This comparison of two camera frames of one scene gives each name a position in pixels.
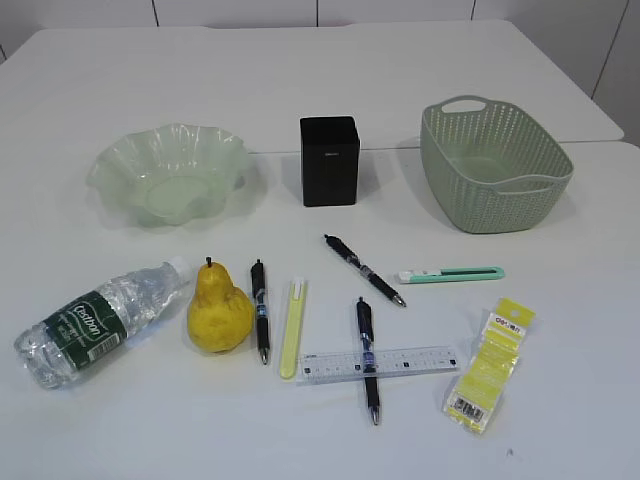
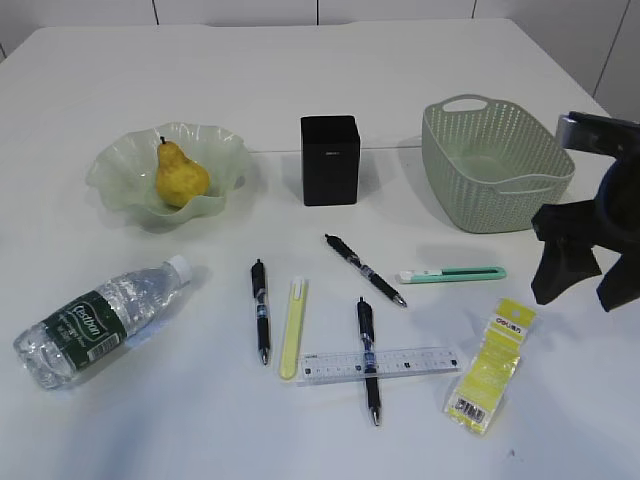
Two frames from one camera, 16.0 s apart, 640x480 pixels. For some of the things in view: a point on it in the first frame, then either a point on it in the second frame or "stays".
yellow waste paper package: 471,400 stays
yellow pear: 220,315 -> 179,179
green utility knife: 451,274 stays
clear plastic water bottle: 47,352 stays
